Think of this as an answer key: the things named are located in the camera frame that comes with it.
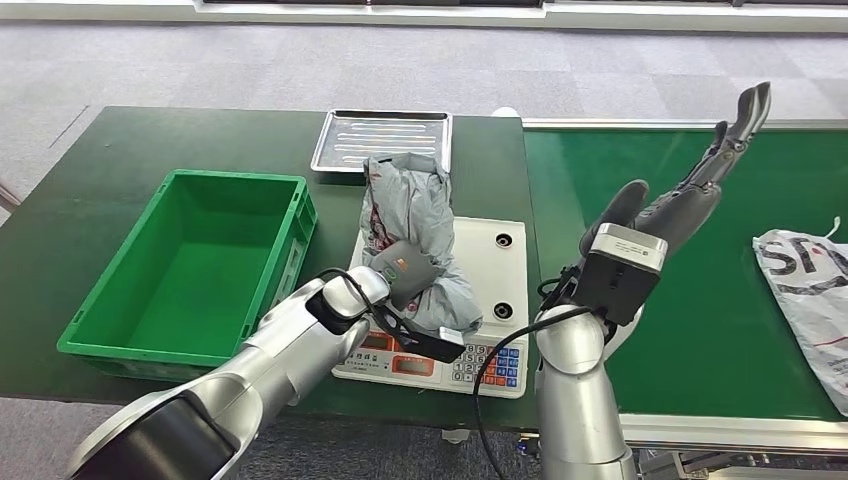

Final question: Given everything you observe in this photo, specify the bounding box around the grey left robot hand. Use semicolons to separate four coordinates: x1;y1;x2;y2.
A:
368;239;443;311

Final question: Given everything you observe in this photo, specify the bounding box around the green plastic crate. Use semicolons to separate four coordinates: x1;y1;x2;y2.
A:
56;168;319;384

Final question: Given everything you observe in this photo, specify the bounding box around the metal baking tray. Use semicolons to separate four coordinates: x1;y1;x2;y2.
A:
309;108;455;176

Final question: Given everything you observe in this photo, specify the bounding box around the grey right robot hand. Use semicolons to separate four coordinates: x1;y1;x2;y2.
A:
578;81;774;260

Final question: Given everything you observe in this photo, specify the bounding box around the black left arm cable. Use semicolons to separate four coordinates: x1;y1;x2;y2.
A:
309;267;415;347

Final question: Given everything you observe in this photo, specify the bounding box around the grey plastic mailer package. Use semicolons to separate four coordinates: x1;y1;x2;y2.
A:
358;152;484;337

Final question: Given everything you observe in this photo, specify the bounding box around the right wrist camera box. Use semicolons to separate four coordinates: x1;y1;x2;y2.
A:
572;223;670;328

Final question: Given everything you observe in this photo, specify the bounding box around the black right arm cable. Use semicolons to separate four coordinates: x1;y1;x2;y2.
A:
470;304;598;480

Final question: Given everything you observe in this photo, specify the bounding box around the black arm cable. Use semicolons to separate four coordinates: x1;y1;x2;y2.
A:
470;304;598;480
309;267;415;347

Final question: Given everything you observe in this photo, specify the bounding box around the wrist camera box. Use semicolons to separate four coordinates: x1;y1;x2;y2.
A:
572;223;670;328
393;323;467;365

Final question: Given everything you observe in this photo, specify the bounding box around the white printed mailer package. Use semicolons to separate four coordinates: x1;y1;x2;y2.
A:
751;216;848;418

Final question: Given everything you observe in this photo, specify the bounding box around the white electronic scale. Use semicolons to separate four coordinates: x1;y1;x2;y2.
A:
330;215;532;401

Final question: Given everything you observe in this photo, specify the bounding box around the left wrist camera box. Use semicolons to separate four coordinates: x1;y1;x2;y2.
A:
393;323;467;365

